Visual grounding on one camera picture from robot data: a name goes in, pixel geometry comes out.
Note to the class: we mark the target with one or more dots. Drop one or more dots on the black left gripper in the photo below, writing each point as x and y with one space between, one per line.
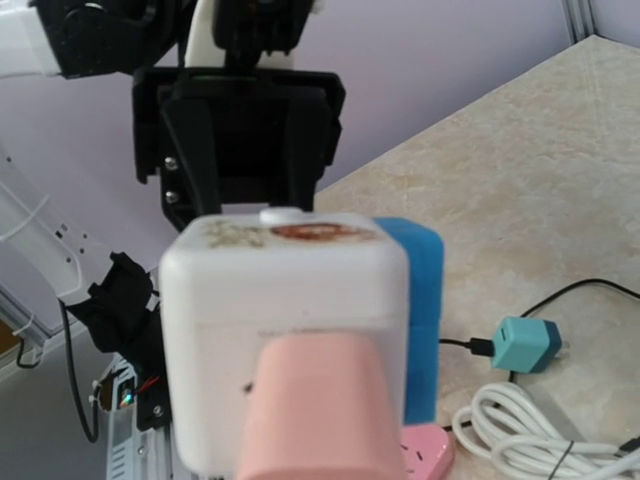
215 139

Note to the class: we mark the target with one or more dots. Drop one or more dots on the white cube socket adapter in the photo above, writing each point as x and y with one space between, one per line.
232 284

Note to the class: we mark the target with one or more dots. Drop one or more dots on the blue plug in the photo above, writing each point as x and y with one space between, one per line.
426 254

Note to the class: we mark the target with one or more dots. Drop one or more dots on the pink plug adapter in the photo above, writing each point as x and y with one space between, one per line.
320 408

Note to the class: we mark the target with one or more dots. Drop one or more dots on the teal plug adapter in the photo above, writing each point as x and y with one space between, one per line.
526 345

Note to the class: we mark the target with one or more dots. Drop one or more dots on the pink triangular power strip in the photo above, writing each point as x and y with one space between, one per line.
428 452

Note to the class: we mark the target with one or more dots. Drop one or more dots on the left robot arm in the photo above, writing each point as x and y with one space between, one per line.
107 291

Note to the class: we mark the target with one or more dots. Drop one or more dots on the aluminium frame post right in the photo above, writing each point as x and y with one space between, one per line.
580 19

